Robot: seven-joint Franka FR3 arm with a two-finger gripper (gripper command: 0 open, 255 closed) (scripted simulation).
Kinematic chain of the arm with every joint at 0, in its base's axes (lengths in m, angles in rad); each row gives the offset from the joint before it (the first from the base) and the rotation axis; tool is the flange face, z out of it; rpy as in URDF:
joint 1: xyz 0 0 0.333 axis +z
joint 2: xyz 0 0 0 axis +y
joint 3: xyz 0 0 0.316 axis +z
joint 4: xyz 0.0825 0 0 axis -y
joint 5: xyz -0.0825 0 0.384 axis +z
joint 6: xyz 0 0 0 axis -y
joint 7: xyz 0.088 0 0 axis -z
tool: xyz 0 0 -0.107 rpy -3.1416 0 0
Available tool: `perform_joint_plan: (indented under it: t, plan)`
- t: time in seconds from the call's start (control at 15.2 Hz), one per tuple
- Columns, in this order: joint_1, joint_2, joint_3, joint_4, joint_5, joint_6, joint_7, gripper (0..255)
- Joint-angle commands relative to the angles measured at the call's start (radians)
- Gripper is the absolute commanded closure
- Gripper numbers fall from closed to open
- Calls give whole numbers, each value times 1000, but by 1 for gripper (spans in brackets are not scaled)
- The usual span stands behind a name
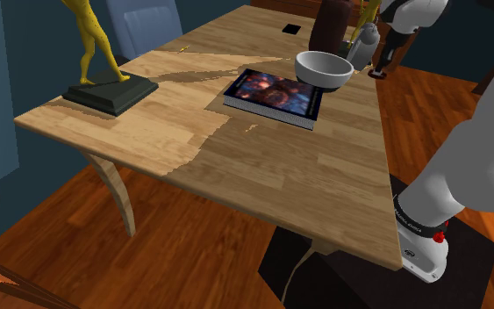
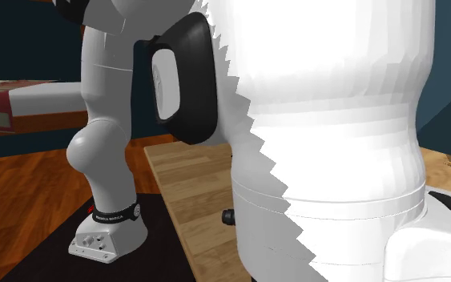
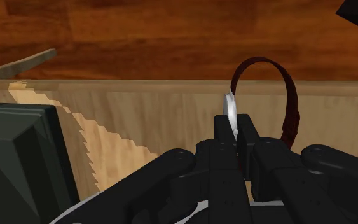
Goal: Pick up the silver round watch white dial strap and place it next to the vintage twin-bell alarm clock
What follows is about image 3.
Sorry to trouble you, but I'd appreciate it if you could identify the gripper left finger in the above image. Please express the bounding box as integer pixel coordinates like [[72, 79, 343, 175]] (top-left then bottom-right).
[[54, 115, 254, 224]]

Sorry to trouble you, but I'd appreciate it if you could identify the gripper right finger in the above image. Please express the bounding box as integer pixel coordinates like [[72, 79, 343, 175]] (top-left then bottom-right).
[[237, 113, 358, 224]]

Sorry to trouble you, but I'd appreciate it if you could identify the light wooden table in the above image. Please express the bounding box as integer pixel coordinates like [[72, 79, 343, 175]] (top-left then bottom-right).
[[0, 79, 358, 202]]

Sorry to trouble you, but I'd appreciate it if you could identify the dark green angular box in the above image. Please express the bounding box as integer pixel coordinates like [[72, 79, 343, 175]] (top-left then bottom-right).
[[0, 102, 81, 224]]

